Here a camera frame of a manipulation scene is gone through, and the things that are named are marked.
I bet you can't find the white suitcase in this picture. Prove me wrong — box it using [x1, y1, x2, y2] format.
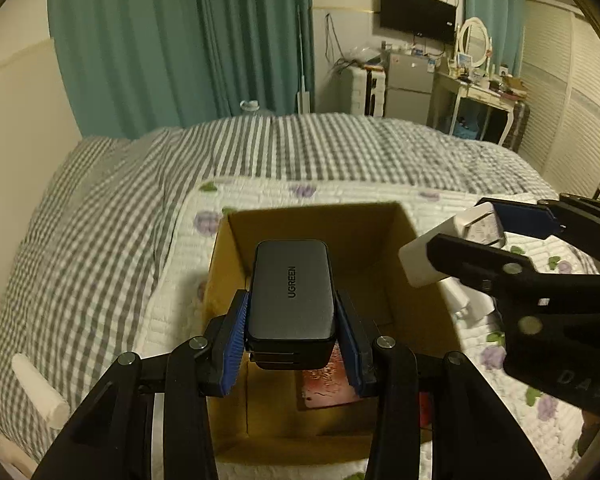
[339, 66, 387, 118]

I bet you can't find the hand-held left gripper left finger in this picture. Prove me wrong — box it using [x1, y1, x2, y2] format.
[30, 289, 253, 480]

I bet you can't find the black wall television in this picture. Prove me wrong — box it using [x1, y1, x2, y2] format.
[379, 0, 458, 45]

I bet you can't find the clear plastic bag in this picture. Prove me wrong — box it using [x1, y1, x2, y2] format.
[346, 44, 385, 69]

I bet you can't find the red booklet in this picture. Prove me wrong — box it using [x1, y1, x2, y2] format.
[300, 342, 433, 413]

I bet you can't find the cardboard box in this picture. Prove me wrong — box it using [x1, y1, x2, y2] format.
[202, 201, 465, 466]

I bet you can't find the white cylinder roll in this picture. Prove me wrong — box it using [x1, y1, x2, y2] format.
[11, 353, 72, 430]

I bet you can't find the white dressing table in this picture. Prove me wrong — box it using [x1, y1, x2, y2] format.
[426, 69, 520, 150]

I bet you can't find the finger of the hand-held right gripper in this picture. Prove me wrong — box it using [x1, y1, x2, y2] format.
[476, 194, 600, 267]
[426, 234, 600, 313]

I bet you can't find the white louvered wardrobe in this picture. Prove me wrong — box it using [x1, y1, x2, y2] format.
[519, 0, 600, 202]

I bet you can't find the white mop pole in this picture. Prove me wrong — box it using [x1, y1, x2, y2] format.
[294, 4, 312, 114]

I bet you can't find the oval white vanity mirror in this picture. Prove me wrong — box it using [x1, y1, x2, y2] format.
[454, 16, 496, 69]

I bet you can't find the silver mini fridge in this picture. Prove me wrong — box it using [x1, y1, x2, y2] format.
[383, 50, 443, 125]

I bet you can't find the black power adapter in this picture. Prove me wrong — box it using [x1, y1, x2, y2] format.
[244, 240, 338, 372]

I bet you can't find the small white plug adapter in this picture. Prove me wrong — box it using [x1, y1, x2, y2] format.
[442, 277, 498, 322]

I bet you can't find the white power adapter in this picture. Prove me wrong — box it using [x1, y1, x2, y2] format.
[399, 202, 507, 289]

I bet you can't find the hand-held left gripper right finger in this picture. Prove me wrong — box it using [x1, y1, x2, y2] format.
[332, 289, 553, 480]

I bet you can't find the checkered bed with quilt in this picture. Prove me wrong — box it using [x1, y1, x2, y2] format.
[0, 111, 561, 453]

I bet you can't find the white floral quilt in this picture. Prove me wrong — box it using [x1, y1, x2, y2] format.
[130, 176, 600, 480]

